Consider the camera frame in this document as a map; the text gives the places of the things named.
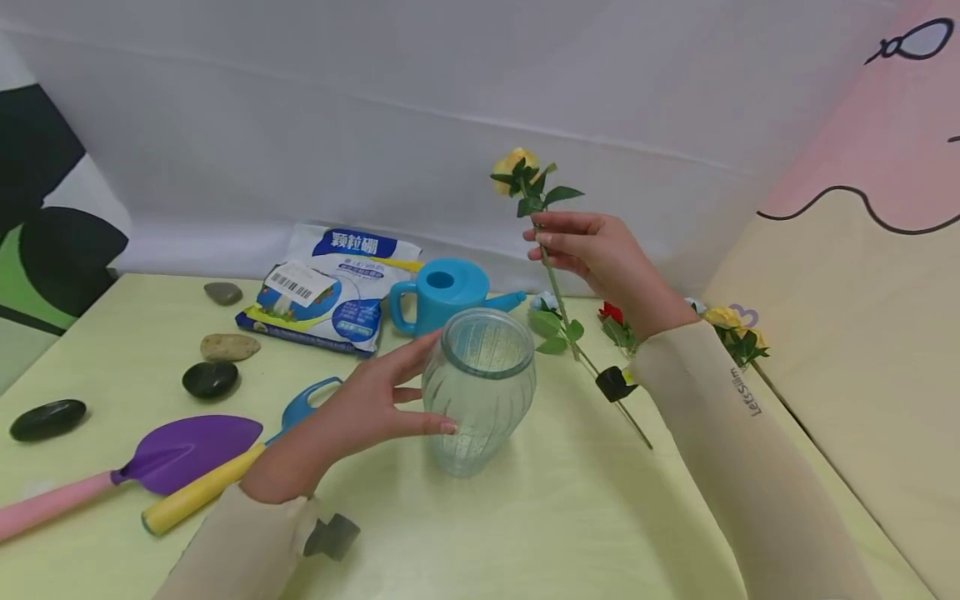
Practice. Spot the person's left hand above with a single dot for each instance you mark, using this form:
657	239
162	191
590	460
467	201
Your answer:
337	425

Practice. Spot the person's right hand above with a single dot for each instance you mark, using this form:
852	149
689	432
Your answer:
622	267

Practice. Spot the clear glass vase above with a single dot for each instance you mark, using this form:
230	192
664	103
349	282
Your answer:
480	400

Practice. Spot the long-stemmed yellow rose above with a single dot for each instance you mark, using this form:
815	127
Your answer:
514	163

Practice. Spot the person's left forearm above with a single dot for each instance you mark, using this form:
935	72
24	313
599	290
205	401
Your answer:
240	550

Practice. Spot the red rose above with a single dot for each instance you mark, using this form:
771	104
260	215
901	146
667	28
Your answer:
611	314

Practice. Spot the white flower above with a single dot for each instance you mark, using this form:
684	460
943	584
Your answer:
694	306

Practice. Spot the pale blue flower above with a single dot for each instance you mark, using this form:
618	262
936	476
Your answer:
545	301

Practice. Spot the short yellow rose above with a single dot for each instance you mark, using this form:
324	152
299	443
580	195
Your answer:
724	317

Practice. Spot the white and blue bag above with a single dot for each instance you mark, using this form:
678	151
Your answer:
337	292

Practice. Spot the tan stone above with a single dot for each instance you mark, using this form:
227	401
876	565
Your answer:
229	347

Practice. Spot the dark green round stone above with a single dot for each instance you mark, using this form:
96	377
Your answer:
210	379

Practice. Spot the blue watering can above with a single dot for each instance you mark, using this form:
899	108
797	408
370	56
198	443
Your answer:
442	296

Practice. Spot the small grey stone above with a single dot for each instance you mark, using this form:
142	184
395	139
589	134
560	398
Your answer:
223	292

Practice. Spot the black oval stone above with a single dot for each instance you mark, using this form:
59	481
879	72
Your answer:
48	419

